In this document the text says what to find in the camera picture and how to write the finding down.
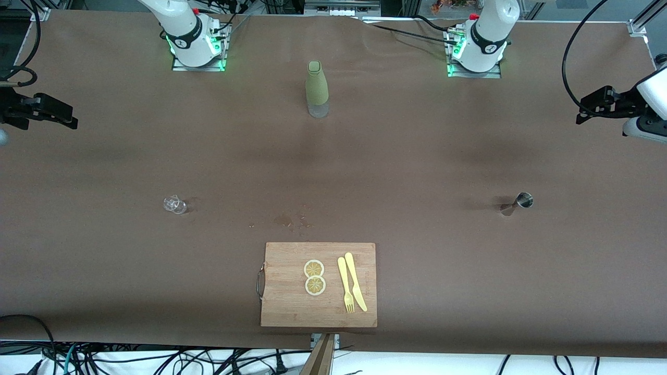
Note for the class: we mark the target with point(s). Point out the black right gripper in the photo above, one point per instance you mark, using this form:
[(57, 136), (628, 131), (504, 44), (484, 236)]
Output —
[(11, 109)]

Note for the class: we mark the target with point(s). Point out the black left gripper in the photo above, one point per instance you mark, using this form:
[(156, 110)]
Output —
[(624, 101)]

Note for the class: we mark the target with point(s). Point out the wooden cutting board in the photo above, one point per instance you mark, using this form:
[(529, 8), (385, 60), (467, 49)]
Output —
[(292, 307)]

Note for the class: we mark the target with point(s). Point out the aluminium frame corner profile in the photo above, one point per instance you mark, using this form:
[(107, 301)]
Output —
[(39, 14), (638, 27)]

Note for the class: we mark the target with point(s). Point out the grey power strip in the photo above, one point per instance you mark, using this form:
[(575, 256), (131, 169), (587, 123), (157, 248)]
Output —
[(341, 8)]

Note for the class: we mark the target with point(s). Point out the clear glass shaker cup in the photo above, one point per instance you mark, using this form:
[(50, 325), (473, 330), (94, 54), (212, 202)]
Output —
[(174, 204)]

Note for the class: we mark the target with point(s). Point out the black power plug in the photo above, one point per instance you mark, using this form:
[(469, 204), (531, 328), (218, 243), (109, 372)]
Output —
[(280, 364)]

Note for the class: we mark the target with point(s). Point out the metal post bracket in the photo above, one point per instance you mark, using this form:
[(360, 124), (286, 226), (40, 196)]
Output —
[(314, 341)]

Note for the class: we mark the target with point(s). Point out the green bottle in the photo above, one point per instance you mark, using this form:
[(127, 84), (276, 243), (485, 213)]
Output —
[(317, 88)]

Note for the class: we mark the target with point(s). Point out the yellow plastic knife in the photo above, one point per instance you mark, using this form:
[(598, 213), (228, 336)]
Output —
[(351, 268)]

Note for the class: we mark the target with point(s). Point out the wooden camera post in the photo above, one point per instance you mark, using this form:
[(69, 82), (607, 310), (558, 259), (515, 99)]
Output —
[(320, 359)]

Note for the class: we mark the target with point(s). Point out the steel jigger measuring cup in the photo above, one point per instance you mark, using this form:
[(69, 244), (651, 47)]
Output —
[(524, 199)]

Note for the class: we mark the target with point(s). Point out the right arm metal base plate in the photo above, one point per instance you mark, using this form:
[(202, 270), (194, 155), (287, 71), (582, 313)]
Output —
[(221, 65)]

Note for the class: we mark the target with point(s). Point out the brown table cover sheet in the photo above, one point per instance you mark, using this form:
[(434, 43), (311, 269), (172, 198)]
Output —
[(156, 286)]

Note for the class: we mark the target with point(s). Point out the lemon slice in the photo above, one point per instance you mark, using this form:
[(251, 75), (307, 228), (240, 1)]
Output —
[(315, 285), (313, 269)]

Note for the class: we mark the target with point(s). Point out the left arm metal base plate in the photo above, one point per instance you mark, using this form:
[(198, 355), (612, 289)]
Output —
[(495, 74)]

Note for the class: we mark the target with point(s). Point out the yellow plastic fork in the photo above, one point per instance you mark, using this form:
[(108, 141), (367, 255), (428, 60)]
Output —
[(342, 273)]

